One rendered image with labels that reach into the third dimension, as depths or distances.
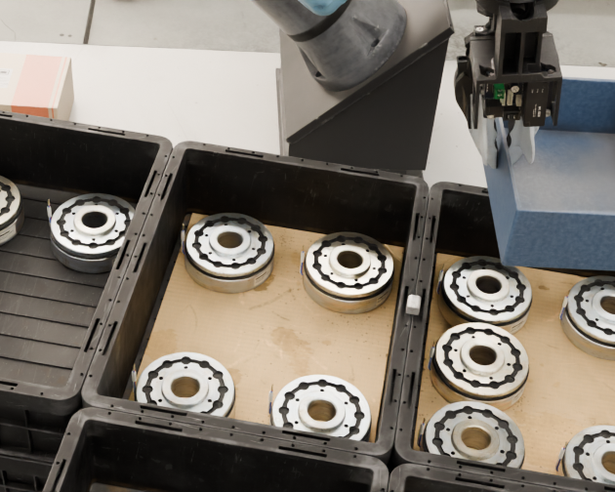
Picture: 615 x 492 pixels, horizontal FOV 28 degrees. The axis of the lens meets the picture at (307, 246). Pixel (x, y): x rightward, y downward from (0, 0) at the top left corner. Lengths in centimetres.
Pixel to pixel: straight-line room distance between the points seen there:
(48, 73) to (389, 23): 51
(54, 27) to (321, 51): 173
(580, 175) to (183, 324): 46
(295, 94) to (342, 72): 12
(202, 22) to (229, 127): 146
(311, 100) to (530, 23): 71
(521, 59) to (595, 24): 246
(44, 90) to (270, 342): 60
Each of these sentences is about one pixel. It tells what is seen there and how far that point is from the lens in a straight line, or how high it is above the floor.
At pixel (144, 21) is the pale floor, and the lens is 328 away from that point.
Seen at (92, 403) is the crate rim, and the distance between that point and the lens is 118.
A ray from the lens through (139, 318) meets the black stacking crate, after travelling 132.
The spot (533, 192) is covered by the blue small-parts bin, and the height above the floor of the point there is 107.
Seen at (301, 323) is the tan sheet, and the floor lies 83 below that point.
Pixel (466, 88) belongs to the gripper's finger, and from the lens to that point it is 110.
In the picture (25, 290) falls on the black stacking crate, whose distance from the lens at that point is 142.
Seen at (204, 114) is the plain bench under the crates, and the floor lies 70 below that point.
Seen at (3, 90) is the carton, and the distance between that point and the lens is 178.
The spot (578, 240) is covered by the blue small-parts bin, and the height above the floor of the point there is 111.
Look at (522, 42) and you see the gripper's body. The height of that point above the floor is 130.
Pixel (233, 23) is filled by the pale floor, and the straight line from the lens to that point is 327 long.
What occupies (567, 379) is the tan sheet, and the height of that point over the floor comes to 83.
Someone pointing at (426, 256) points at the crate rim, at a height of 93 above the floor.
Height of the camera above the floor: 185
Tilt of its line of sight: 45 degrees down
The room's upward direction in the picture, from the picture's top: 5 degrees clockwise
